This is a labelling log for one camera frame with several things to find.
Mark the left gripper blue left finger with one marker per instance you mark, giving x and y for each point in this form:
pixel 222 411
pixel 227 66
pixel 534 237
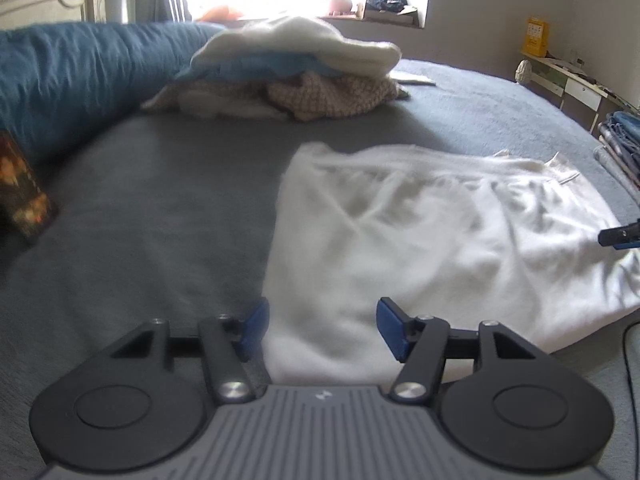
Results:
pixel 252 330

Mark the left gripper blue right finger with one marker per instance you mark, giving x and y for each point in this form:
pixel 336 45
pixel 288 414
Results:
pixel 396 328

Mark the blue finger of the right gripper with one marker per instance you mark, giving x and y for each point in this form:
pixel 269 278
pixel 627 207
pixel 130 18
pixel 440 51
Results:
pixel 628 231
pixel 625 243

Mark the white bear print sweatshirt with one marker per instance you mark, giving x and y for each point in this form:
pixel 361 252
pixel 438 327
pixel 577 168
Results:
pixel 463 238

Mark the dark clothes on windowsill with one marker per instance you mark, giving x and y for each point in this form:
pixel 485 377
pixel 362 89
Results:
pixel 398 12

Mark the stack of folded jeans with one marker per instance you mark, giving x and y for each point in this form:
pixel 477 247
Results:
pixel 619 133

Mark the grey bed sheet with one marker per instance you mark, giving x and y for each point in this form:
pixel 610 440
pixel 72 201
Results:
pixel 168 216

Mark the white and green desk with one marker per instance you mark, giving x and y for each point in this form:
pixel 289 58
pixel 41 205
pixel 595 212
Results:
pixel 574 93

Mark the white yarn ball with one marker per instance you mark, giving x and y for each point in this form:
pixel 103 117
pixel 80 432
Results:
pixel 523 73

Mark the yellow box on desk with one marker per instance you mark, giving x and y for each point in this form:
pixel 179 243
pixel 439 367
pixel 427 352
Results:
pixel 536 37

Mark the white cloth strip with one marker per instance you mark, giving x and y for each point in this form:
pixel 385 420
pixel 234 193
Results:
pixel 410 79

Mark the smartphone with lit screen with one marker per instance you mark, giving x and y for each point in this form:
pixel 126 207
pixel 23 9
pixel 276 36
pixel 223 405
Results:
pixel 24 201

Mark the light blue garment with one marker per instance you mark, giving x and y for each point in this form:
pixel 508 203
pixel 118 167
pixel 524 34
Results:
pixel 263 66

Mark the cream fleece garment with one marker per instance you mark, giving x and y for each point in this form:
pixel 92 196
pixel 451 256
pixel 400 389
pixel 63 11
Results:
pixel 298 35

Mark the blue duvet roll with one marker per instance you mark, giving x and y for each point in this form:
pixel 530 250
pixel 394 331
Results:
pixel 61 84

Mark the orange object on windowsill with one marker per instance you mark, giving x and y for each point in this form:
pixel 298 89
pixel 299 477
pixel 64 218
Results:
pixel 220 14

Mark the pink pot on windowsill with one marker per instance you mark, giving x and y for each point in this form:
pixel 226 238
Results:
pixel 341 8

